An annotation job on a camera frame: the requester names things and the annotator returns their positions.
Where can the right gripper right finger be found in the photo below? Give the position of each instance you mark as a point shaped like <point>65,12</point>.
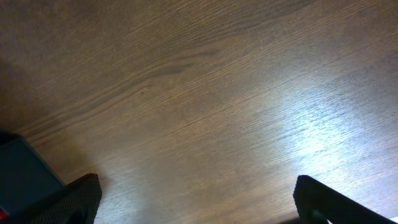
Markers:
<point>318,203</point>

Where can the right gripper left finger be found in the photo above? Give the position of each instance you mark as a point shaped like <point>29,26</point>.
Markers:
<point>77,202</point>

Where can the dark green open box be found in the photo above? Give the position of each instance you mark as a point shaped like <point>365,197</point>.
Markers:
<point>25,176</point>

